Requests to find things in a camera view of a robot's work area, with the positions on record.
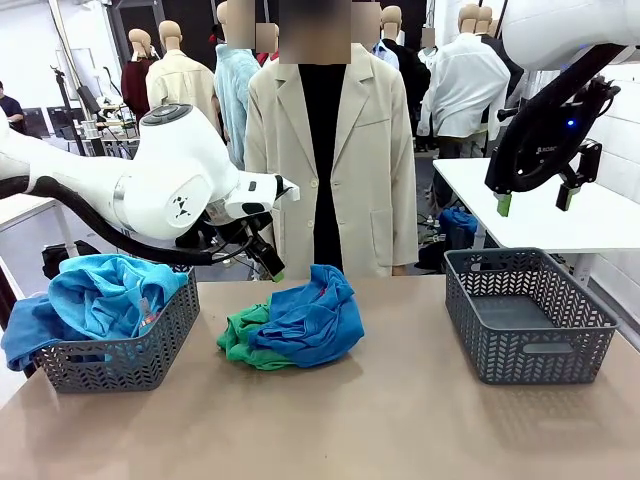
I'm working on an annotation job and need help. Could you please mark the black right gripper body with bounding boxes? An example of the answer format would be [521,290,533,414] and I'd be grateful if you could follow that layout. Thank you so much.
[484,79,604,196]

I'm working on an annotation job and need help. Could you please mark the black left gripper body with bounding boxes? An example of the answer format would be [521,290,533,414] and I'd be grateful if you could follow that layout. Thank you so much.
[175,212,275,257]

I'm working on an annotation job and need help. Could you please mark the green drawstring shorts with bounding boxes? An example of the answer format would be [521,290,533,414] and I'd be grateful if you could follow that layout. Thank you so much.
[216,295,301,372]

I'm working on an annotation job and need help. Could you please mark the light blue t-shirt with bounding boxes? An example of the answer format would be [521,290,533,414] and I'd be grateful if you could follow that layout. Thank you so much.
[48,253,190,341]

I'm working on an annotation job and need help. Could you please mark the dark blue garment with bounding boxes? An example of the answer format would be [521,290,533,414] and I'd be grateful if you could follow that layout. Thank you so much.
[0,294,109,372]

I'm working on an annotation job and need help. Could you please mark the person's left forearm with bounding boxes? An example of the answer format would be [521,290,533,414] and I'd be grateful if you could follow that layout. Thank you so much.
[389,189,420,266]

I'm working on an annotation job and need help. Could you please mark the white table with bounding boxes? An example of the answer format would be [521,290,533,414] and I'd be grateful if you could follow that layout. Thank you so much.
[432,155,640,281]

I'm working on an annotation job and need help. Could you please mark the blue cloth heap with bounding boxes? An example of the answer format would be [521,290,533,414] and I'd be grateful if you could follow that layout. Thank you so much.
[438,207,479,241]

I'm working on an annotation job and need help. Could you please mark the medium blue garment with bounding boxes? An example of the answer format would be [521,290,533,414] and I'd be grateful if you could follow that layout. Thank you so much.
[247,263,366,370]

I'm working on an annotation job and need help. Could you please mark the mannequin in black coat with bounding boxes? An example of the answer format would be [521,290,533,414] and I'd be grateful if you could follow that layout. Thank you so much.
[477,5,525,101]

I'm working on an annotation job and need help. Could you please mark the mannequin in white shirt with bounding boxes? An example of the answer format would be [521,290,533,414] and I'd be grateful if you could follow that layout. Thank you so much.
[417,3,512,144]

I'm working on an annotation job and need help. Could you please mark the person in beige coat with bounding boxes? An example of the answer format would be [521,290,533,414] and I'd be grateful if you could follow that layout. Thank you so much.
[243,0,420,281]

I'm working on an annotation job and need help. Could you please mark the mannequin in black jacket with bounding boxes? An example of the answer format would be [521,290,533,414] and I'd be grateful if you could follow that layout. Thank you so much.
[379,5,432,136]

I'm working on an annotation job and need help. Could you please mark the mannequin in pale blue shirt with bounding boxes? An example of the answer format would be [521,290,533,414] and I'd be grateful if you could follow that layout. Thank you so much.
[213,0,261,171]

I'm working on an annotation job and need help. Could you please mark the mannequin in beige shirt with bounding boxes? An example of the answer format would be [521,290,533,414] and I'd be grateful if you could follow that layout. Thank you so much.
[145,20,221,136]

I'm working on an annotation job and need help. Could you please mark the grey perforated plastic basket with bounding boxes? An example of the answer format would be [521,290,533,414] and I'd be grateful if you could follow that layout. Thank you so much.
[443,247,621,386]
[32,267,202,395]

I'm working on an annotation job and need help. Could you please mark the black bag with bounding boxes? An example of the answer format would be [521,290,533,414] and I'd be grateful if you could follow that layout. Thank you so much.
[41,239,101,281]

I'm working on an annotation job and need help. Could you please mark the mannequin in maroon top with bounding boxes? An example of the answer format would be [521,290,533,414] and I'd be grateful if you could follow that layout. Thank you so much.
[120,28,161,121]

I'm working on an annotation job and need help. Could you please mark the seated person in dark shirt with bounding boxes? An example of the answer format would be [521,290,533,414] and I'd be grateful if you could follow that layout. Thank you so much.
[0,80,25,134]

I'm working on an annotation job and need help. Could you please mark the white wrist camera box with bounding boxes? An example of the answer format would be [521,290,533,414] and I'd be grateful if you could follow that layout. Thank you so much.
[224,172,301,219]

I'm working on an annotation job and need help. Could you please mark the black cable hose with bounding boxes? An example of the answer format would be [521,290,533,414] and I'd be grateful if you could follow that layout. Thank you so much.
[0,175,254,266]
[514,42,626,119]

